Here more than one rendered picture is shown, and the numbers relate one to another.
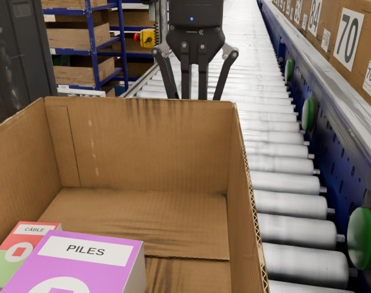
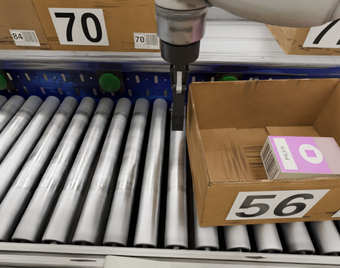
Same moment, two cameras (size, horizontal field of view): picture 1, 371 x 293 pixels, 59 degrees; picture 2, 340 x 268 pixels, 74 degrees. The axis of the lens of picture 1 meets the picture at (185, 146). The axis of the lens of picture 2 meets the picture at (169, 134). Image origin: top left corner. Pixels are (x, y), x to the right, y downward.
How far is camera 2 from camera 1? 71 cm
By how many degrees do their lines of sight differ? 76
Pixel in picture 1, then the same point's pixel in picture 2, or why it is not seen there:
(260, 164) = (143, 118)
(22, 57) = not seen: outside the picture
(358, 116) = not seen: hidden behind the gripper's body
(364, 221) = (231, 78)
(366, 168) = (210, 67)
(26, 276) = (309, 167)
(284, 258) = not seen: hidden behind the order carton
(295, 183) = (164, 107)
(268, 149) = (124, 114)
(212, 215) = (207, 134)
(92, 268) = (291, 147)
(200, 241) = (228, 137)
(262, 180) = (163, 118)
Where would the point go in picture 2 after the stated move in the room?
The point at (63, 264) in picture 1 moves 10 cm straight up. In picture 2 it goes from (296, 157) to (316, 125)
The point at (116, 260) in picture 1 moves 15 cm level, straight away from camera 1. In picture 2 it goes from (282, 141) to (231, 160)
